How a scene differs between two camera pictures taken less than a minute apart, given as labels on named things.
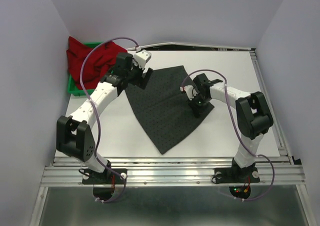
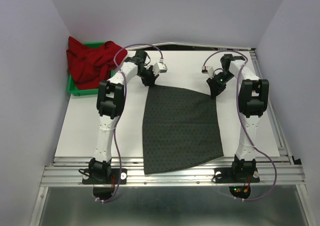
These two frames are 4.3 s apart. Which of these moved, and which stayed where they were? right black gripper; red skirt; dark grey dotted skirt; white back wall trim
Moved: dark grey dotted skirt; right black gripper
Stayed: white back wall trim; red skirt
